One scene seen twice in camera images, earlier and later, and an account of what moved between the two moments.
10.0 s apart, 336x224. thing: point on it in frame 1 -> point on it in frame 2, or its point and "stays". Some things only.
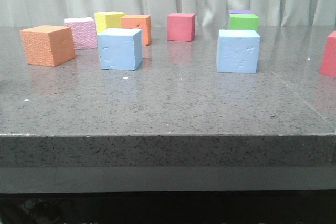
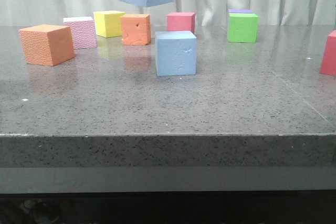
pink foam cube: (84, 31) stays
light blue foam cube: (238, 51) -> (176, 53)
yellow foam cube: (107, 20) stays
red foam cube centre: (181, 27) stays
